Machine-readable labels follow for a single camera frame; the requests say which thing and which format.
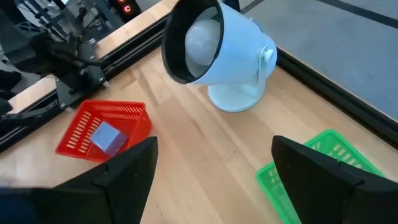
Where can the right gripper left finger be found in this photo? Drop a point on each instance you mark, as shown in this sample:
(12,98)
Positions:
(118,186)

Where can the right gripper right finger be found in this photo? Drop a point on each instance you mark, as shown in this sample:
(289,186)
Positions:
(326,193)

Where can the lavender cube charger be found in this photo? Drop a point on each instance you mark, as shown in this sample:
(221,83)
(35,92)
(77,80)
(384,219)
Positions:
(107,137)

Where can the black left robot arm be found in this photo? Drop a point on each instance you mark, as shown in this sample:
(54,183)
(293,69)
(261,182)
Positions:
(59,51)

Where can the green plastic basket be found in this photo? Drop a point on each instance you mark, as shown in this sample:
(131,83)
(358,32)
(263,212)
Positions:
(267,183)

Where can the red plastic basket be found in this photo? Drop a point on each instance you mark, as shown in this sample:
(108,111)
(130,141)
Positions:
(136,127)

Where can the black box with red lights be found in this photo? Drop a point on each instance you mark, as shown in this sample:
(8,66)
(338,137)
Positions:
(122,15)

